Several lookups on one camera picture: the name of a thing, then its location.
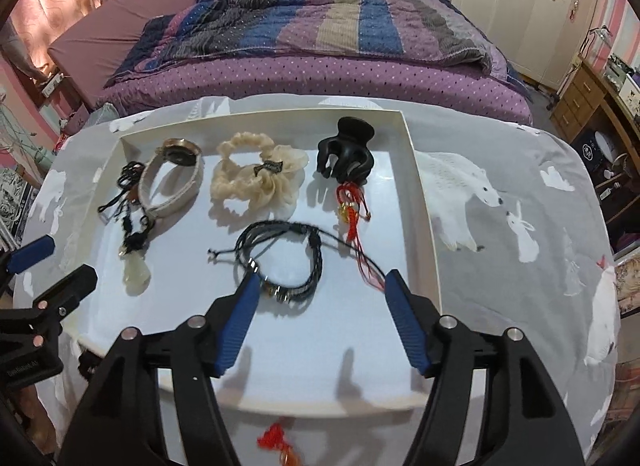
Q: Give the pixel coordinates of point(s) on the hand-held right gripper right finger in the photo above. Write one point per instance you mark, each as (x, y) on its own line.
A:
(407, 326)

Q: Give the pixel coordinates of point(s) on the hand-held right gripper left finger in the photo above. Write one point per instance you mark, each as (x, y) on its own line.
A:
(235, 326)

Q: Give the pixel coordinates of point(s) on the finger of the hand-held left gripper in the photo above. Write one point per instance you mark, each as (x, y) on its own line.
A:
(31, 252)
(67, 291)

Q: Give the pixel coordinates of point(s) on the white shallow tray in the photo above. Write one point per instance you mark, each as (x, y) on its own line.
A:
(310, 341)

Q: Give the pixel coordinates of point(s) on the red tassel orange pendant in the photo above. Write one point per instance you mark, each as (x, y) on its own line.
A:
(274, 438)

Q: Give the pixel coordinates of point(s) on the cream ruffled scrunchie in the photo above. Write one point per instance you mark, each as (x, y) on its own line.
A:
(240, 191)

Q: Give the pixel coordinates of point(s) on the person's left forearm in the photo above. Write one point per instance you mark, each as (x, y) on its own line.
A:
(25, 416)

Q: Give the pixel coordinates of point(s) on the grey polar bear tablecloth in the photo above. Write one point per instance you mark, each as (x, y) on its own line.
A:
(500, 276)

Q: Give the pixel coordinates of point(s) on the white band wrist watch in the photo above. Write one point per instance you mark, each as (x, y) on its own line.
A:
(172, 205)

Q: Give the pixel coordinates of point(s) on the black hair claw clip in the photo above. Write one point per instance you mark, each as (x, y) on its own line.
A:
(350, 155)

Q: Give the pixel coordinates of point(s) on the floral cloth sofa cover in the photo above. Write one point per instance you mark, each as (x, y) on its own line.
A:
(630, 286)

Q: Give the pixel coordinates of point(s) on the pink mattress pad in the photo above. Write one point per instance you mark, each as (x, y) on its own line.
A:
(110, 20)

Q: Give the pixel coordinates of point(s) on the black box with round print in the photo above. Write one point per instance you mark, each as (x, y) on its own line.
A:
(592, 150)

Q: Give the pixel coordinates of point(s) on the bed with purple dotted sheet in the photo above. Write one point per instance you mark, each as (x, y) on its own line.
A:
(300, 75)

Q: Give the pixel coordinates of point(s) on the wooden desk with drawers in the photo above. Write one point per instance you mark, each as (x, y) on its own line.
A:
(580, 100)

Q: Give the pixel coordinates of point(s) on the striped blue purple quilt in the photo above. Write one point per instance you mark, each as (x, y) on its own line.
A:
(325, 15)

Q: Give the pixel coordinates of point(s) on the cream wardrobe with ornaments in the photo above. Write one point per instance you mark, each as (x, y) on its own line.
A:
(520, 10)

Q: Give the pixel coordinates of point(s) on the desk lamp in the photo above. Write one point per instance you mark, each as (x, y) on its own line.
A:
(600, 35)

